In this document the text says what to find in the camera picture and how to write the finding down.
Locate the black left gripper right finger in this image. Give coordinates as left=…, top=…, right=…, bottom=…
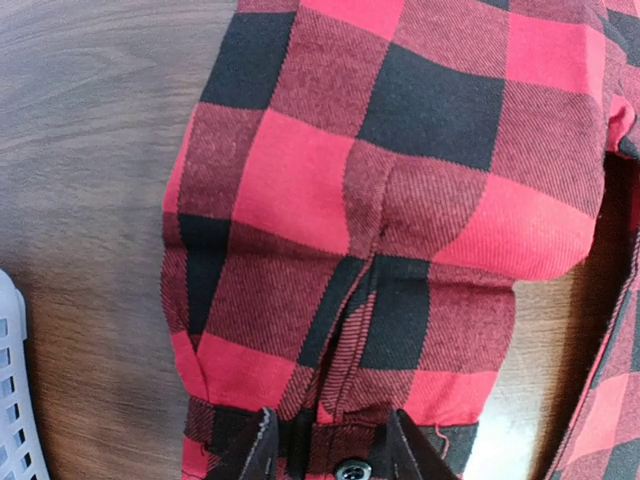
left=387, top=409, right=458, bottom=480

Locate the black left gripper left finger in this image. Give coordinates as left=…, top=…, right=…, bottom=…
left=212, top=408, right=279, bottom=480

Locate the red black plaid shirt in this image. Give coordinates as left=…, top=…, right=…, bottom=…
left=161, top=1, right=639, bottom=479

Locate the white plastic laundry basket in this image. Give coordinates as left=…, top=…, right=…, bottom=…
left=0, top=273, right=50, bottom=480

